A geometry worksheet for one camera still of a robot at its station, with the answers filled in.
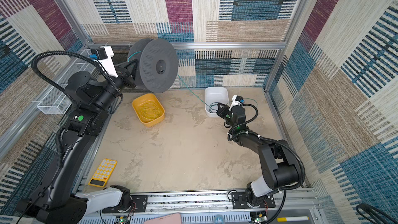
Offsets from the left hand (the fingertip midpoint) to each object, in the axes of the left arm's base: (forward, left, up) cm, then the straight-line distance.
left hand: (134, 56), depth 54 cm
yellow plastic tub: (+26, +11, -50) cm, 57 cm away
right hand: (+8, -32, -37) cm, 50 cm away
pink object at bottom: (-42, -10, -55) cm, 70 cm away
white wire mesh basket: (-1, +40, -22) cm, 46 cm away
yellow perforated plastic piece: (-22, +28, -54) cm, 65 cm away
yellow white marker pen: (-43, -63, -55) cm, 94 cm away
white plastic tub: (+30, -32, -53) cm, 69 cm away
